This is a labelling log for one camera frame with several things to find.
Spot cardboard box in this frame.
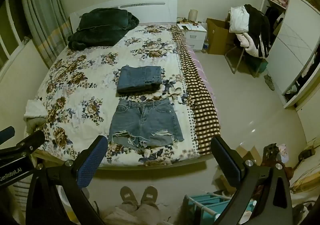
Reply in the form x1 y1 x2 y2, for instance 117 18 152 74
205 14 237 55

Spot dark green blanket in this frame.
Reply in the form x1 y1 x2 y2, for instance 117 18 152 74
67 8 140 50

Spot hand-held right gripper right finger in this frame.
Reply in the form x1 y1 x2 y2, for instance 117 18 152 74
210 136 293 225

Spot white cloth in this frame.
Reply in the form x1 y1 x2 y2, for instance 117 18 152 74
24 99 49 119

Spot person's right slipper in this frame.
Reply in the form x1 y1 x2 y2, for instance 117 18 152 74
140 185 159 210

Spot white nightstand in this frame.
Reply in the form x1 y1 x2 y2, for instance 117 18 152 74
176 23 208 53

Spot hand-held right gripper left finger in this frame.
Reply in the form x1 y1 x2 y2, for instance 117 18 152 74
26 135 108 225

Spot brown checkered blanket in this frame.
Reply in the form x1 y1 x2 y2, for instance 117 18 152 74
170 25 221 154

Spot teal storage rack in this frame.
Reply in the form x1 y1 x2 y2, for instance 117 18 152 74
183 191 258 225

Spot white bed headboard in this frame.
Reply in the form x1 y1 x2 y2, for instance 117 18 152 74
69 0 179 31

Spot striped curtain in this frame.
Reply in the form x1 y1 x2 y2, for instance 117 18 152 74
19 0 74 71

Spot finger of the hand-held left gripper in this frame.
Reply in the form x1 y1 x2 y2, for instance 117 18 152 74
14 130 46 157
0 126 15 143

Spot ripped denim shorts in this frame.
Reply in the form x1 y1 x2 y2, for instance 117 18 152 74
107 98 185 152

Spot floral bed sheet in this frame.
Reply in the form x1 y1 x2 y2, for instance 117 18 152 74
35 24 200 167

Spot chair with piled clothes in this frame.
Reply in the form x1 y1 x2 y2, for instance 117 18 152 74
224 4 272 77

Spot person's left slipper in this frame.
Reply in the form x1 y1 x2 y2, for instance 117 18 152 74
120 186 139 209

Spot white wardrobe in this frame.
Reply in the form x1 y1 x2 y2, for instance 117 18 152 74
260 0 320 109

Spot blue jeans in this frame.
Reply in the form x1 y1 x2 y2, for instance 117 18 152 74
117 66 163 95

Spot person's slipper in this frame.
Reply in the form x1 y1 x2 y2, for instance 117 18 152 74
140 185 159 210
120 186 139 209

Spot grey shoes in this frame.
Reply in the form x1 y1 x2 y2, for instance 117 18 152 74
264 74 275 91

